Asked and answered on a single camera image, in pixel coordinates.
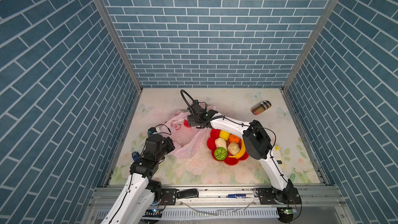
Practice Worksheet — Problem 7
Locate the blue pen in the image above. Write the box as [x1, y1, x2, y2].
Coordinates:
[227, 194, 247, 199]

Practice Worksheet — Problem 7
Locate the aluminium corner post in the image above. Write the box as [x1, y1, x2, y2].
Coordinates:
[282, 0, 339, 93]
[92, 0, 142, 94]

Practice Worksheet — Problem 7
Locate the plaid glasses case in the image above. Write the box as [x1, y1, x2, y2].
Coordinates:
[251, 100, 272, 115]

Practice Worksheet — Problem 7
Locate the yellow fake banana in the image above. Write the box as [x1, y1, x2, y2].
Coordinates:
[230, 140, 246, 159]

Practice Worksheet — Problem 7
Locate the aluminium left corner post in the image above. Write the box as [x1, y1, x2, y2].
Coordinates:
[92, 0, 142, 94]

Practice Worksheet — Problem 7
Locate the red flower-shaped bowl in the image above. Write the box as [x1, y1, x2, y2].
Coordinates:
[207, 129, 249, 166]

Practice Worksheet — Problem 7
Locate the aluminium right corner post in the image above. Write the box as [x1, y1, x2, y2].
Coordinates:
[282, 0, 339, 93]

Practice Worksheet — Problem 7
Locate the pink plastic bag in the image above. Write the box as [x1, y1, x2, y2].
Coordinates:
[158, 110, 211, 159]

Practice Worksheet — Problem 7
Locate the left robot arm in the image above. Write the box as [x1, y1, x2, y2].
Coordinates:
[102, 134, 175, 224]

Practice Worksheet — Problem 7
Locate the yellow calculator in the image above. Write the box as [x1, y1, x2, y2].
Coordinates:
[272, 146, 283, 165]

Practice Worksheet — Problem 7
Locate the blue stapler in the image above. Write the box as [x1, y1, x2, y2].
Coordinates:
[131, 151, 140, 161]

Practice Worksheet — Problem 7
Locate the aluminium front rail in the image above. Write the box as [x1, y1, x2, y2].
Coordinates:
[82, 184, 354, 224]

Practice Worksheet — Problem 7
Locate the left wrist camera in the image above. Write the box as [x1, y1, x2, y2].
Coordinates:
[143, 127, 168, 162]

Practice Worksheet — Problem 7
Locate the yellow fake lemon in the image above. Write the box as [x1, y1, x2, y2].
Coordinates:
[219, 130, 231, 141]

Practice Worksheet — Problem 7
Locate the orange fake fruit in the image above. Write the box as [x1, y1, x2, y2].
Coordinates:
[228, 134, 240, 144]

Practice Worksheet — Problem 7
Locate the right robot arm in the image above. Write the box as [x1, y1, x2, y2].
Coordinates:
[188, 100, 302, 204]

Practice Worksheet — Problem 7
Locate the beige fake potato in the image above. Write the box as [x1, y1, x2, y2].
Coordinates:
[227, 142, 240, 156]
[215, 138, 228, 150]

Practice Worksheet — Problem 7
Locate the green fake fruit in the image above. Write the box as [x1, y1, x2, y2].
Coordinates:
[213, 147, 228, 161]

